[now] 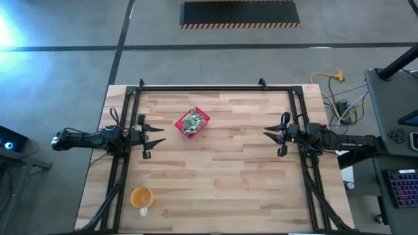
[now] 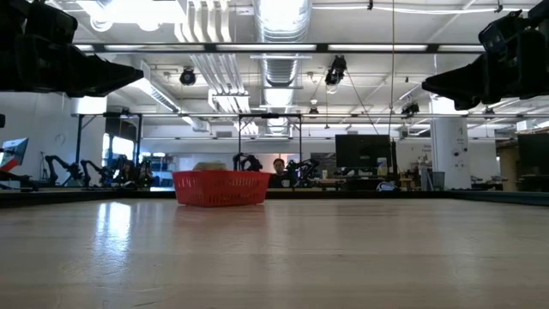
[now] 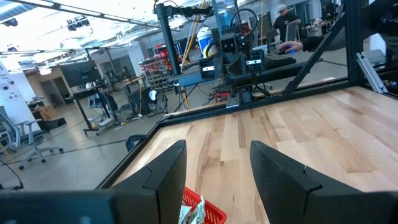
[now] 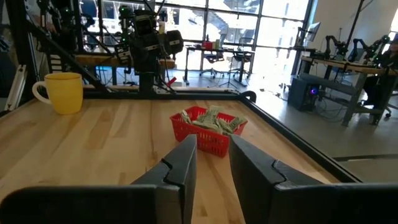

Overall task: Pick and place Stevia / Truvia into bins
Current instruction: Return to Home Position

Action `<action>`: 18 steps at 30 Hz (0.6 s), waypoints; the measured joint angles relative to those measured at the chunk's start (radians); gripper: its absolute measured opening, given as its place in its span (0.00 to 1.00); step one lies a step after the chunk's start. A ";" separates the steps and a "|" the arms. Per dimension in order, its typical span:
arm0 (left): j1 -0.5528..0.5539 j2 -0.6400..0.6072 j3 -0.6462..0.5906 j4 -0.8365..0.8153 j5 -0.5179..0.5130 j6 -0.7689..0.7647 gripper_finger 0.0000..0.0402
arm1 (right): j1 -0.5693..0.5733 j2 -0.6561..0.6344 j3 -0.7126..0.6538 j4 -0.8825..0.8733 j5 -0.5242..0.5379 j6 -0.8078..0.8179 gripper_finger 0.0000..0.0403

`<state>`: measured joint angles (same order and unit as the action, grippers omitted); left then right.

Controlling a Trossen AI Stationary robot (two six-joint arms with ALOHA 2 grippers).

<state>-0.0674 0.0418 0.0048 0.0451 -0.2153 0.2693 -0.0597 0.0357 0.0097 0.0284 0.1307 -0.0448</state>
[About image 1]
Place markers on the small white device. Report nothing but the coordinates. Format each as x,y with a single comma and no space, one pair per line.
414,141

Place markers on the purple backlit keyboard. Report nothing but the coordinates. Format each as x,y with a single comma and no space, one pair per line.
403,189

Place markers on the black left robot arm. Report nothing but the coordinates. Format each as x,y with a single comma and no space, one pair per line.
85,140

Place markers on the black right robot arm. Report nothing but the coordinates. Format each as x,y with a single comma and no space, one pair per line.
343,140

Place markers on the white paper sheet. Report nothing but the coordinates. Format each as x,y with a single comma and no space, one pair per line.
347,173

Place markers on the black power strip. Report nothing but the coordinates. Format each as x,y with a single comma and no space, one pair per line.
343,109

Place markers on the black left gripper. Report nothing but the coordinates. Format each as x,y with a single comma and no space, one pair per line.
142,137

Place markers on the white mug orange liquid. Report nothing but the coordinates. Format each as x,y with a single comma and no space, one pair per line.
141,197

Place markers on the black pole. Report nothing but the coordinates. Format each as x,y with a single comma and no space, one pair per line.
398,62

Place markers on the dark grey desk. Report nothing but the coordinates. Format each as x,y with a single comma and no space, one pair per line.
388,94

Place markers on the small black remote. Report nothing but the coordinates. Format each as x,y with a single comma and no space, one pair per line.
395,137

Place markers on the tablet screen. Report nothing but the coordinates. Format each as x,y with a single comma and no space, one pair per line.
411,120

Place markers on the black metal table frame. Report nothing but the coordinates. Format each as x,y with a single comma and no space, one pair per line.
212,88

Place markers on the red plastic basket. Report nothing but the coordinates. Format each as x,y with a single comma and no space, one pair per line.
204,115

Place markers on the black device blue light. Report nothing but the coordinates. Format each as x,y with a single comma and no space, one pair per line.
9,143

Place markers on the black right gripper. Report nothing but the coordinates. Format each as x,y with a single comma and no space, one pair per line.
292,134

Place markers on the black hazard-striped floor mat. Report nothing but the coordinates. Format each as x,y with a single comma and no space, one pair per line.
240,13

